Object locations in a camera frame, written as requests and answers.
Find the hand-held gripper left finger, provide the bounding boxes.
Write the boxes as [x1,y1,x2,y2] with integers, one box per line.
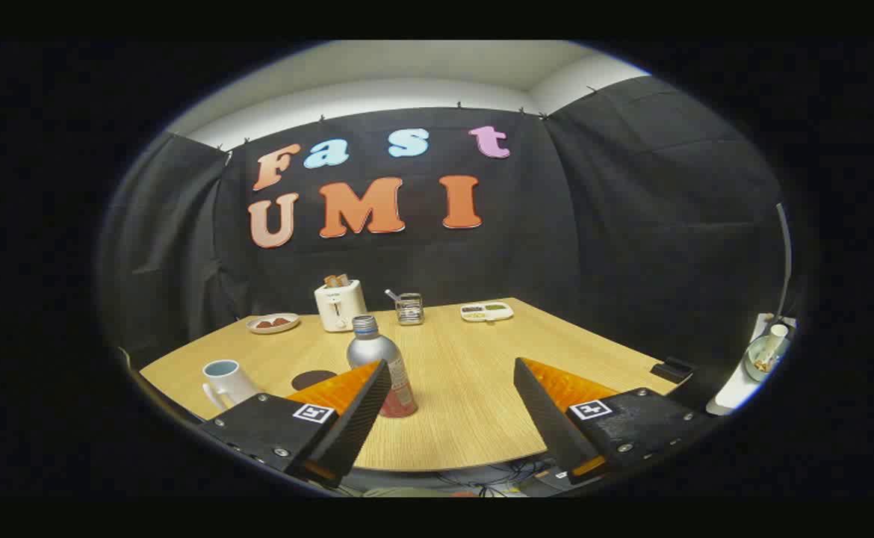
[198,359,394,490]

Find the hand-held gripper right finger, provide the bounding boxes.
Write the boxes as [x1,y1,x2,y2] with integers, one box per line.
[513,356,722,485]

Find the dark brown round coaster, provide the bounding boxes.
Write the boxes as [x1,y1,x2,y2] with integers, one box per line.
[291,369,339,392]

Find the silver juice bottle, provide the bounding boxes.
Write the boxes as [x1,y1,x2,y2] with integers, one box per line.
[346,315,419,418]

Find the white cup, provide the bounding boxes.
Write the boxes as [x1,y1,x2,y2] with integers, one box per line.
[202,359,263,412]

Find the wooden table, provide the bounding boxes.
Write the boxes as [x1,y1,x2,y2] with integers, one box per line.
[140,297,681,473]

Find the white toaster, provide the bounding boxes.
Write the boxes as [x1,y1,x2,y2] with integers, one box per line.
[314,279,368,333]

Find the small white plate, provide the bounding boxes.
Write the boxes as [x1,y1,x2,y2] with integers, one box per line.
[247,312,301,335]

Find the white divided snack tray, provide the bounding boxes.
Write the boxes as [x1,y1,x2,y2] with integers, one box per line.
[459,301,515,323]

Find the metal mesh utensil holder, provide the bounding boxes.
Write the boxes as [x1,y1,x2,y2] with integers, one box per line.
[395,293,425,326]

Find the white side table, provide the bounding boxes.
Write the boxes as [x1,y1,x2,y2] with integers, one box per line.
[706,312,798,416]

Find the black backdrop cloth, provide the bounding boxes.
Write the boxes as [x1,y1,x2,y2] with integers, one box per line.
[97,75,790,374]

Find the grey metal pole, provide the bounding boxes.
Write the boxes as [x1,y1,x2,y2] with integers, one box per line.
[775,202,793,322]

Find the black floor cables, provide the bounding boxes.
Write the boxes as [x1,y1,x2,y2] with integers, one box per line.
[430,460,557,498]

